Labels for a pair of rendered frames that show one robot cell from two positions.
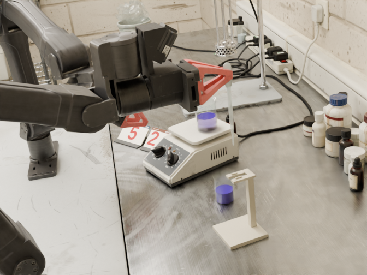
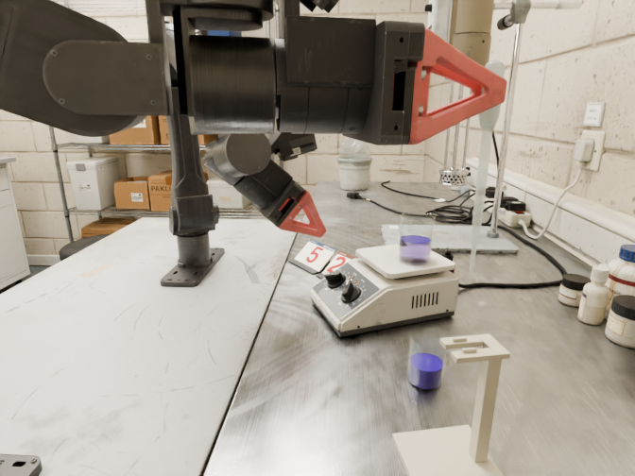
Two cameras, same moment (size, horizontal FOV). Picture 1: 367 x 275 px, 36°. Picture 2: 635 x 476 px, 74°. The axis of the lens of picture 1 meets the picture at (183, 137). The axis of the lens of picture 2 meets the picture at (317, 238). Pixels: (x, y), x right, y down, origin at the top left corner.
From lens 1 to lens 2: 0.66 m
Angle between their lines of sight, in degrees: 13
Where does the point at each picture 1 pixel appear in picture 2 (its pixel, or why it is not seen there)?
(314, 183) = (599, 388)
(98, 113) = (98, 72)
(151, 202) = (300, 355)
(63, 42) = not seen: hidden behind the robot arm
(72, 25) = (307, 174)
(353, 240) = not seen: outside the picture
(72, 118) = (14, 69)
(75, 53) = not seen: hidden behind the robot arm
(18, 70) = (174, 138)
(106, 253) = (177, 440)
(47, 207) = (153, 326)
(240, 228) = (450, 457)
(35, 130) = (183, 221)
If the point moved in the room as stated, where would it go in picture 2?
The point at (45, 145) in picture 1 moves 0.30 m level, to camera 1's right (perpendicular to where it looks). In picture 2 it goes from (197, 246) to (349, 255)
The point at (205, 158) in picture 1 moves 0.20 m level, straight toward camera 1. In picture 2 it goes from (402, 302) to (395, 388)
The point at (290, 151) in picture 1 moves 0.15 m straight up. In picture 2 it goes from (540, 320) to (556, 227)
